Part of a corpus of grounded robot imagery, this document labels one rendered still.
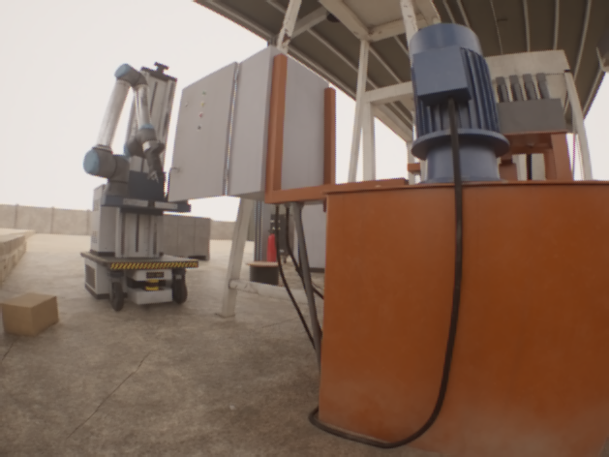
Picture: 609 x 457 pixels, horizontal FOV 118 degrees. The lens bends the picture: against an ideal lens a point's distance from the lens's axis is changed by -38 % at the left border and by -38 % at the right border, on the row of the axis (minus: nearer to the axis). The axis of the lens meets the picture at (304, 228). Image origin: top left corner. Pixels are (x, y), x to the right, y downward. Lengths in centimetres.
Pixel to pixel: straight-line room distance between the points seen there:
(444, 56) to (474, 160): 23
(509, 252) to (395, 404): 41
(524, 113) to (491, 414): 76
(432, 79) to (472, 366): 59
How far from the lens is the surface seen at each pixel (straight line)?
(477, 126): 68
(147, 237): 230
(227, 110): 125
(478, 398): 69
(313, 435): 80
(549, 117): 92
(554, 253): 62
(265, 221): 520
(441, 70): 67
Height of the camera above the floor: 49
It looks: 2 degrees up
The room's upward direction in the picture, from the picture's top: 2 degrees clockwise
